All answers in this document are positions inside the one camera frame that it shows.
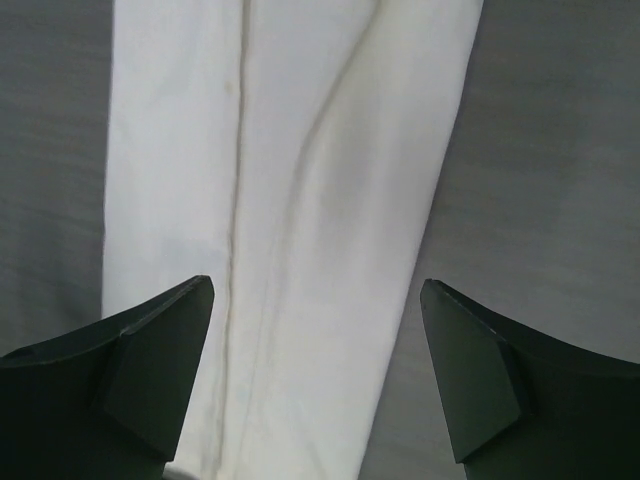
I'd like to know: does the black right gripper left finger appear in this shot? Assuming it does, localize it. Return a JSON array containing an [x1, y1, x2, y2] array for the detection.
[[1, 275, 215, 480]]

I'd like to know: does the cream white t shirt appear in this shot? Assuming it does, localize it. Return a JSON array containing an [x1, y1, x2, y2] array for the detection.
[[102, 1, 482, 479]]

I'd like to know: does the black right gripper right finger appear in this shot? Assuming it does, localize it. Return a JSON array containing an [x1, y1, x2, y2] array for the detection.
[[420, 279, 639, 480]]

